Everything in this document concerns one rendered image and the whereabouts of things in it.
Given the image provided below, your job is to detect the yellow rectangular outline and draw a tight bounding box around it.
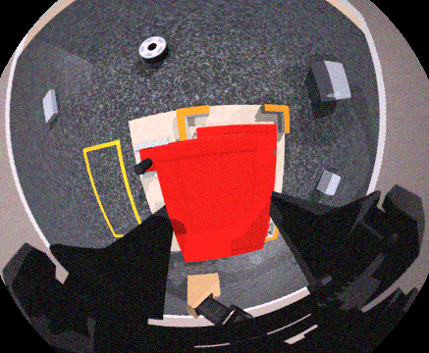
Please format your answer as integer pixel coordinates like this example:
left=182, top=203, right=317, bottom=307
left=83, top=140, right=140, bottom=238

